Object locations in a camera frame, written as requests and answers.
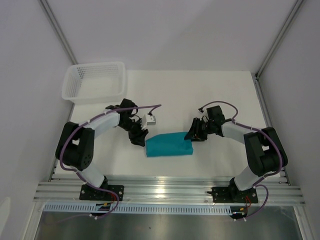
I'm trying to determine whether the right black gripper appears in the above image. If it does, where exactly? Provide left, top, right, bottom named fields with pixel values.
left=184, top=117, right=214, bottom=142

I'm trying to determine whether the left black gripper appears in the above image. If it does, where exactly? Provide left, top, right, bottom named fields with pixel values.
left=119, top=118, right=149, bottom=147

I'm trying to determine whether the teal t shirt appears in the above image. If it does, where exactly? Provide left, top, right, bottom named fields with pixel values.
left=145, top=132, right=194, bottom=158

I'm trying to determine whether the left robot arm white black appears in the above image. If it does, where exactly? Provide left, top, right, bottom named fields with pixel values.
left=55, top=98, right=149, bottom=200

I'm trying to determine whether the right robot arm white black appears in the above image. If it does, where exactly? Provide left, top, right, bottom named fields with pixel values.
left=184, top=106, right=288, bottom=202

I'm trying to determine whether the white perforated plastic basket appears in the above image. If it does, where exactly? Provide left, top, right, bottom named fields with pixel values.
left=61, top=61, right=128, bottom=105

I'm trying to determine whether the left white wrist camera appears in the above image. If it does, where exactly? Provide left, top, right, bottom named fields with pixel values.
left=141, top=114, right=157, bottom=128

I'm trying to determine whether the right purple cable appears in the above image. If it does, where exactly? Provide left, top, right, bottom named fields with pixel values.
left=197, top=100, right=287, bottom=222

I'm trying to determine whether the purple cable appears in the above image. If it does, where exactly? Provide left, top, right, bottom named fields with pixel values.
left=57, top=104, right=163, bottom=221
left=197, top=100, right=287, bottom=222

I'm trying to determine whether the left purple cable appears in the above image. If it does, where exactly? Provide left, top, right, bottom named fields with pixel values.
left=57, top=104, right=163, bottom=221

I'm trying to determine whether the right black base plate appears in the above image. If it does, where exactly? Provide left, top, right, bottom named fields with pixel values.
left=206, top=186, right=259, bottom=204

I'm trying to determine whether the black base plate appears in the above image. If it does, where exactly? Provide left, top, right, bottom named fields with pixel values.
left=206, top=186, right=259, bottom=204
left=79, top=184, right=125, bottom=202

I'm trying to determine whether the right aluminium side rail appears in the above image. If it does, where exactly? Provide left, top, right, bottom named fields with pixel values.
left=251, top=73, right=292, bottom=186

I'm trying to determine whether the aluminium side rail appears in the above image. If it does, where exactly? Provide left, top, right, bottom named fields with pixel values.
left=251, top=73, right=292, bottom=186
left=47, top=159, right=59, bottom=182

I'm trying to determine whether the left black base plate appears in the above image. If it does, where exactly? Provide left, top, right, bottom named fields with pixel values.
left=79, top=184, right=125, bottom=202

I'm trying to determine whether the left aluminium side rail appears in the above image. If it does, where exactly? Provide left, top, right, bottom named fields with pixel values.
left=47, top=159, right=59, bottom=182

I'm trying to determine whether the aluminium mounting rail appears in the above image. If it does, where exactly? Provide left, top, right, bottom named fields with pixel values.
left=33, top=174, right=306, bottom=206

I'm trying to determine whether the white slotted cable duct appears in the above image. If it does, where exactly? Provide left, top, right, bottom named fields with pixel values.
left=43, top=202, right=232, bottom=216

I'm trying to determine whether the right aluminium frame post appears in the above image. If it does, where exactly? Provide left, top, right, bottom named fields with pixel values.
left=255, top=0, right=307, bottom=80

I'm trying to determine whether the aluminium frame post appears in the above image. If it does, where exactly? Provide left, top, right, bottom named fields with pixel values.
left=255, top=0, right=307, bottom=80
left=37, top=0, right=79, bottom=65

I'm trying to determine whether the left aluminium frame post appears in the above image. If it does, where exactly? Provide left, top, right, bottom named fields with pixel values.
left=37, top=0, right=79, bottom=65

